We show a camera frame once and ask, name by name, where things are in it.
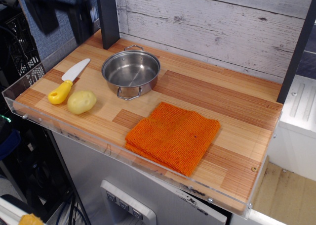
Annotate yellow handled toy knife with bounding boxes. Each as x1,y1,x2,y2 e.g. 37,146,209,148
47,58,91,105

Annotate yellow toy potato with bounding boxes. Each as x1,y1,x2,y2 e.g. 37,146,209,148
67,90,97,114

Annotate white toy sink counter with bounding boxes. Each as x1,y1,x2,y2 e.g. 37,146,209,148
267,75,316,180

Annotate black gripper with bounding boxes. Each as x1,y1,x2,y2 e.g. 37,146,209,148
25,0,93,44

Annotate orange folded cloth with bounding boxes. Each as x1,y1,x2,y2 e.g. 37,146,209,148
125,102,221,177

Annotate yellow object bottom left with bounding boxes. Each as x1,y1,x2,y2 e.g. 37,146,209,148
18,214,44,225

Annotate black plastic crate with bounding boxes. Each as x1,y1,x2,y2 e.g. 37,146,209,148
0,12,40,76

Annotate clear acrylic table guard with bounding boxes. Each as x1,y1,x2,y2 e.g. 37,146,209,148
4,32,281,216

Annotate stainless steel pot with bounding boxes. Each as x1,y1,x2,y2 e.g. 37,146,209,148
101,45,160,100

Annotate dark right frame post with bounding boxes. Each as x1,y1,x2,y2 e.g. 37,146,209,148
276,0,316,104

